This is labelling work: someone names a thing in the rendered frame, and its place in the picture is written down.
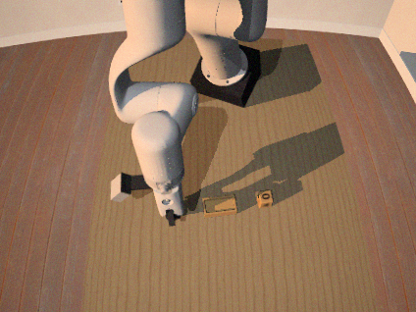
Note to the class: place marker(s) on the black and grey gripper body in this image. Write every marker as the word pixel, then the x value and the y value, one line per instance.
pixel 176 200

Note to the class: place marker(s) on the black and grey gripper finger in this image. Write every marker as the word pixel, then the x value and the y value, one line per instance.
pixel 170 214

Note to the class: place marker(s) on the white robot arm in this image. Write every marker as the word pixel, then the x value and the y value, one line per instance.
pixel 155 26

